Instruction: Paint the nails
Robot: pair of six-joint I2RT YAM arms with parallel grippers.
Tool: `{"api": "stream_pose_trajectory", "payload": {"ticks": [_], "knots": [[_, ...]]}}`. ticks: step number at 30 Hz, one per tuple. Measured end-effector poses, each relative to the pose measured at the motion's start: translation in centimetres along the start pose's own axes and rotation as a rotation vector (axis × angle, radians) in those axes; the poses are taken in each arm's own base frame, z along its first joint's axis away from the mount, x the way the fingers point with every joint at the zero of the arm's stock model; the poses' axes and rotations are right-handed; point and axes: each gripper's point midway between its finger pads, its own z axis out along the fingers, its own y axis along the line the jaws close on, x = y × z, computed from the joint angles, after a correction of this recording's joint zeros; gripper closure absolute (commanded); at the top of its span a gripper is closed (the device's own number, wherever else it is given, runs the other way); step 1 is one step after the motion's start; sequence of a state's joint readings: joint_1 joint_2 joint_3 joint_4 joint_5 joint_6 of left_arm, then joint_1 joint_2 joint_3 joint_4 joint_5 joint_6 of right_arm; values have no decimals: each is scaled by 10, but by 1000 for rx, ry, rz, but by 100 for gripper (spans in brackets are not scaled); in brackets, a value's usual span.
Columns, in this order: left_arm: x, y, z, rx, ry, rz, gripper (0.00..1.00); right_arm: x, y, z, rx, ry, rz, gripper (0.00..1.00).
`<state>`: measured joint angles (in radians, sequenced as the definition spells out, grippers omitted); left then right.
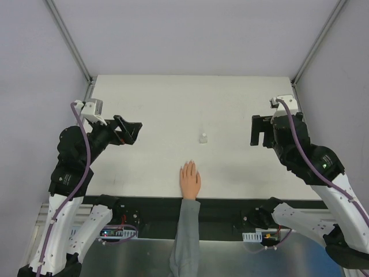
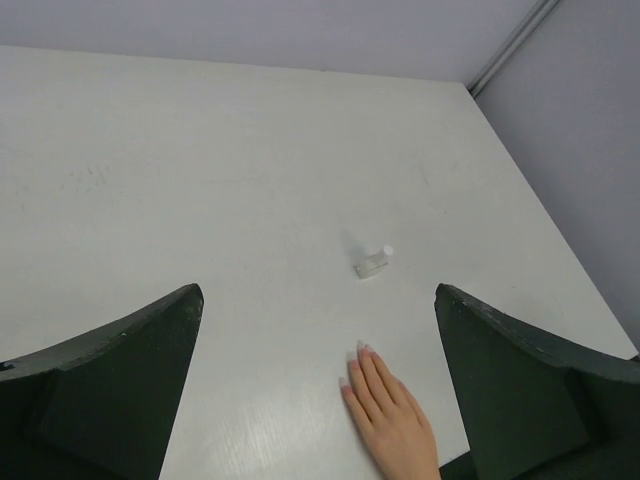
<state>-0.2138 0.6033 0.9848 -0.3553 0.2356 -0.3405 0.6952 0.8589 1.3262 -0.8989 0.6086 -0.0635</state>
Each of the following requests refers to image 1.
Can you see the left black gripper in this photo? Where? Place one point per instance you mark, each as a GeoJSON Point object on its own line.
{"type": "Point", "coordinates": [117, 130]}

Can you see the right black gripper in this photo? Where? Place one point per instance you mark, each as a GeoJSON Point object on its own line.
{"type": "Point", "coordinates": [267, 130]}

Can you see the clear nail polish bottle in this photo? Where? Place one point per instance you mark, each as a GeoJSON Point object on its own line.
{"type": "Point", "coordinates": [203, 139]}

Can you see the grey sleeved forearm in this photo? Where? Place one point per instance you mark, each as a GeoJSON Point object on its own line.
{"type": "Point", "coordinates": [184, 258]}

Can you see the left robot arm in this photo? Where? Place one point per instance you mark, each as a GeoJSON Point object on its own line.
{"type": "Point", "coordinates": [61, 253]}

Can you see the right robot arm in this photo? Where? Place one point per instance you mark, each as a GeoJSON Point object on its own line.
{"type": "Point", "coordinates": [346, 240]}

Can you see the mannequin hand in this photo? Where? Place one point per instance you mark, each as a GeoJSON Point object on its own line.
{"type": "Point", "coordinates": [189, 180]}

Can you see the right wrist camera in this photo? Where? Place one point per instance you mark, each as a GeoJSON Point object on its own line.
{"type": "Point", "coordinates": [280, 103]}

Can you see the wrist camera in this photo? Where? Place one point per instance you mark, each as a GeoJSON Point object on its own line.
{"type": "Point", "coordinates": [90, 110]}
{"type": "Point", "coordinates": [280, 103]}

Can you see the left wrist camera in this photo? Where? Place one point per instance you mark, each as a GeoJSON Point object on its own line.
{"type": "Point", "coordinates": [90, 110]}

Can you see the left aluminium frame post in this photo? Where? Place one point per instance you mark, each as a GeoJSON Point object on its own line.
{"type": "Point", "coordinates": [67, 38]}

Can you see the aluminium frame post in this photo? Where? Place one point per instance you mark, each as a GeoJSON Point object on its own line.
{"type": "Point", "coordinates": [332, 18]}
{"type": "Point", "coordinates": [67, 38]}

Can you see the left white cable duct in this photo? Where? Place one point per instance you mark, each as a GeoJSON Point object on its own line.
{"type": "Point", "coordinates": [117, 233]}

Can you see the white cable duct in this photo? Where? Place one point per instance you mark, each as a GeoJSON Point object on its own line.
{"type": "Point", "coordinates": [117, 233]}
{"type": "Point", "coordinates": [259, 236]}

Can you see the right white cable duct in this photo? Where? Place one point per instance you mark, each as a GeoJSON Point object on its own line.
{"type": "Point", "coordinates": [259, 236]}

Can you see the right aluminium frame post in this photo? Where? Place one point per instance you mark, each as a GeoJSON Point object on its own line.
{"type": "Point", "coordinates": [332, 18]}

